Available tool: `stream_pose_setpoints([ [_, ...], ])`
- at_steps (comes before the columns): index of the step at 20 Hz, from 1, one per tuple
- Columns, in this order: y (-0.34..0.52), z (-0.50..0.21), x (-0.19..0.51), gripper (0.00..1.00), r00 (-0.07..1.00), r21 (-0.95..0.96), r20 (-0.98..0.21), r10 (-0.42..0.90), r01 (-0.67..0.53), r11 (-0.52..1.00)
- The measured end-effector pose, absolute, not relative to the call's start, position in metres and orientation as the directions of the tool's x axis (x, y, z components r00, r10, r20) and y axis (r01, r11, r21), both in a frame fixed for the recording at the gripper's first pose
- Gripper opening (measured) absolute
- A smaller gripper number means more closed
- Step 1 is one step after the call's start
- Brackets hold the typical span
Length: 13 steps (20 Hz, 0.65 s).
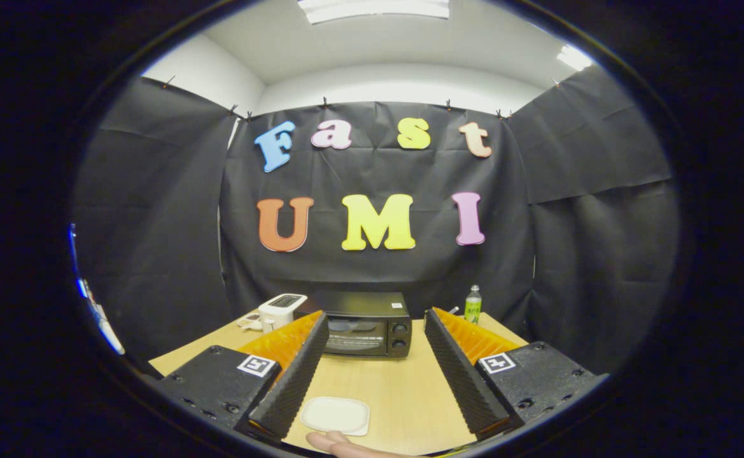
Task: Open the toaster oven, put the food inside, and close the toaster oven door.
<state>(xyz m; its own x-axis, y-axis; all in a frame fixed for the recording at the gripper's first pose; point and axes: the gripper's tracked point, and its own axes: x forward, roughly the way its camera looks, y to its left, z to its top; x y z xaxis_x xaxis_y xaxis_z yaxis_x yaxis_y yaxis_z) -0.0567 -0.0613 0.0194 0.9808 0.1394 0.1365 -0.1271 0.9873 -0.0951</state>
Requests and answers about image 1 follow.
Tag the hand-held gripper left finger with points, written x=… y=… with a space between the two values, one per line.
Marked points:
x=295 y=381

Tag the white pop-up toaster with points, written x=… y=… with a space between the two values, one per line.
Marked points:
x=279 y=312

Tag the white square plate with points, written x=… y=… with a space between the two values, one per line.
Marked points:
x=336 y=415

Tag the square ceiling light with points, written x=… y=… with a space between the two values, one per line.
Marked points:
x=574 y=57

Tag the black toaster oven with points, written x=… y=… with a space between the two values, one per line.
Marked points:
x=359 y=305

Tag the green drink bottle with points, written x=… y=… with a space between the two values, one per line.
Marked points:
x=473 y=308

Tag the white and blue board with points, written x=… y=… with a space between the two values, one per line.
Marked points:
x=101 y=324

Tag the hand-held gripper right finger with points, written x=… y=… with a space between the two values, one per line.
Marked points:
x=461 y=381

